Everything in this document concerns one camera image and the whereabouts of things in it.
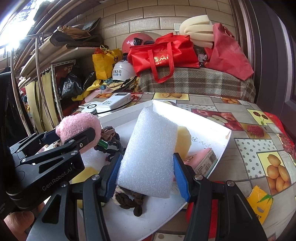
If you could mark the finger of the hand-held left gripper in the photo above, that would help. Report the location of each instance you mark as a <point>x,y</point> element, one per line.
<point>81,141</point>
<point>49,137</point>

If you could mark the white helmet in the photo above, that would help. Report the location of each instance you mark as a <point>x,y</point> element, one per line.
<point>122,69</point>

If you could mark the white foam block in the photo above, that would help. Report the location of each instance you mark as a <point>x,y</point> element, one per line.
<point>148,150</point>

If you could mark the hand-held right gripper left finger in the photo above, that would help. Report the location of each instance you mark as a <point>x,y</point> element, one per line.
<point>113,171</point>

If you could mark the red tote bag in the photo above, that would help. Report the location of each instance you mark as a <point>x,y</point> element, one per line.
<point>161,53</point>

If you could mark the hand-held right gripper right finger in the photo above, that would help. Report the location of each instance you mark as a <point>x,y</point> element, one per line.
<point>180,176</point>

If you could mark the dark wooden door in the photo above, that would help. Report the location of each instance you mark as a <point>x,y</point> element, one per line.
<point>272,58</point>

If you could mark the white round charger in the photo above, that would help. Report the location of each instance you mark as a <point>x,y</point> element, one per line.
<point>89,107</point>

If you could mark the red printed bag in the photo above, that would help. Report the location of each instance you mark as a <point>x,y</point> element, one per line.
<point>286,139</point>

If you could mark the stack of flattened cardboard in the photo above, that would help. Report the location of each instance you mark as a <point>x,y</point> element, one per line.
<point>76,34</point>

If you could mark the plaid blanket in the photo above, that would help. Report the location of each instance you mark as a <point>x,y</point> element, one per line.
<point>196,81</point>

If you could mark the fruit print tablecloth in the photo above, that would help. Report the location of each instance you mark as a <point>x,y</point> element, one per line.
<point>245,148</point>

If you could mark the white power bank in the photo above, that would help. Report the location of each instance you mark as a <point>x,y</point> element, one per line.
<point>115,100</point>

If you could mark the metal storage shelf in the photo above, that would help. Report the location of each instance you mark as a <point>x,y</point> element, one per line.
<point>55,67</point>

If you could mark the pale yellow sponge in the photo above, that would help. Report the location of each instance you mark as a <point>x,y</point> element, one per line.
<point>183,139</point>
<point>85,173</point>

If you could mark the pink helmet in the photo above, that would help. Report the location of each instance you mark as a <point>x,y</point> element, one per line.
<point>131,41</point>

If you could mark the chrome tube rack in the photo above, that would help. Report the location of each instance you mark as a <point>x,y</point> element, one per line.
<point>14,81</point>

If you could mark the person's left hand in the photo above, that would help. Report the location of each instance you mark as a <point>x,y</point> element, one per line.
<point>22,220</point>

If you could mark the yellow printed packet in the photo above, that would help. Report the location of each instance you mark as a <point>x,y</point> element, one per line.
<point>256,204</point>

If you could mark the black plastic bag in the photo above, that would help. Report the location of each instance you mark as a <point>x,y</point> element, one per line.
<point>70,87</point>

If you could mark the cream foam rolls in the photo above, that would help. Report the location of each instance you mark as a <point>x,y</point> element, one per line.
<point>196,30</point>

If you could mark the thin white foam sheet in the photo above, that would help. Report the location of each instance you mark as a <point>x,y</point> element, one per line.
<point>94,157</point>

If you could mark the red non-woven bag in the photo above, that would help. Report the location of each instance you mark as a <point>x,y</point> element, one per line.
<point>229,55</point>

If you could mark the pink plush toy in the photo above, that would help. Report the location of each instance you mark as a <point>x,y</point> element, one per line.
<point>74,125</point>

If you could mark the yellow shelf curtain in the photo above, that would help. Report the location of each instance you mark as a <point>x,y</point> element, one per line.
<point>31,104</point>

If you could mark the yellow bag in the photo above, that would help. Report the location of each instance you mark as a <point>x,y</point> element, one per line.
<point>103,64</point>

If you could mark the pink tissue packet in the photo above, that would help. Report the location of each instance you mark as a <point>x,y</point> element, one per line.
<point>203,160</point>

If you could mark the white shallow box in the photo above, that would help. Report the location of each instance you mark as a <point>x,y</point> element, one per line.
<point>208,129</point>

